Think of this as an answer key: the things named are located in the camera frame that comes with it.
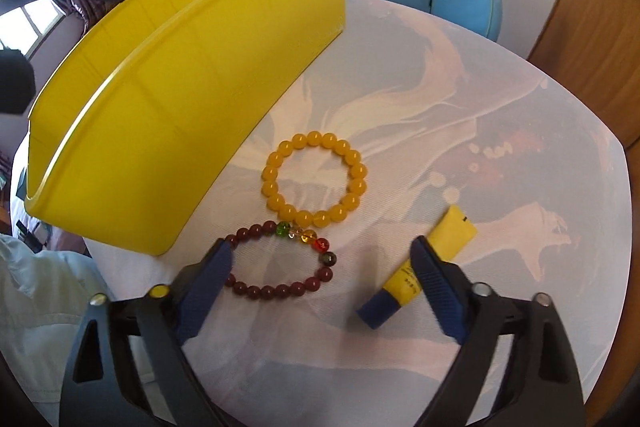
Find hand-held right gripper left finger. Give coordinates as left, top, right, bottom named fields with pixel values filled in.
left=59, top=237, right=233, bottom=427

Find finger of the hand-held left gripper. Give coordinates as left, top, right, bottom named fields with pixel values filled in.
left=0, top=49, right=37, bottom=115

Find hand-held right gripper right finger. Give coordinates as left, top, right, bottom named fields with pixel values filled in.
left=409, top=236, right=586, bottom=427

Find dark red bead bracelet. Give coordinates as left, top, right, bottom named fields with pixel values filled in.
left=220, top=221, right=340, bottom=303

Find yellow tube with blue cap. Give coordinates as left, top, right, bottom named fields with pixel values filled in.
left=356, top=205, right=478, bottom=330

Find yellow plastic bin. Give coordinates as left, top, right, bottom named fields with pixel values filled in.
left=24, top=0, right=347, bottom=256

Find yellow bead bracelet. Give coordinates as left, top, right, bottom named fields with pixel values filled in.
left=261, top=131, right=369, bottom=228

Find window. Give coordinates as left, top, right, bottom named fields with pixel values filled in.
left=0, top=0, right=66, bottom=58

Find person's light trousers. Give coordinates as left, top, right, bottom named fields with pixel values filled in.
left=0, top=234, right=151, bottom=408

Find wooden wardrobe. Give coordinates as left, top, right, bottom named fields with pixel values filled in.
left=525, top=0, right=640, bottom=148

